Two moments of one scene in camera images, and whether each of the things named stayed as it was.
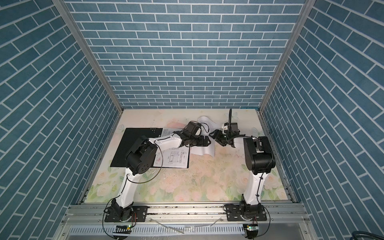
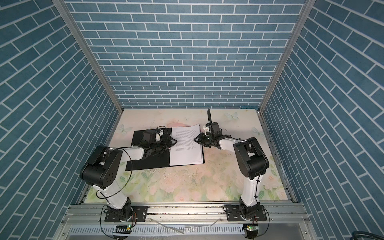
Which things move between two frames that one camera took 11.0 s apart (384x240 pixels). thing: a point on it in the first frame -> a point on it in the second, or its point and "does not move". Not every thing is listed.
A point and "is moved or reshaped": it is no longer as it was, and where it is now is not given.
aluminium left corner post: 73,27 does not move
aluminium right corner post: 305,10 does not move
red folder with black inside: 123,138 -> 161,160
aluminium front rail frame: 86,221 does not move
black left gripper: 201,143 -> 166,146
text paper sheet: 208,126 is moved or reshaped
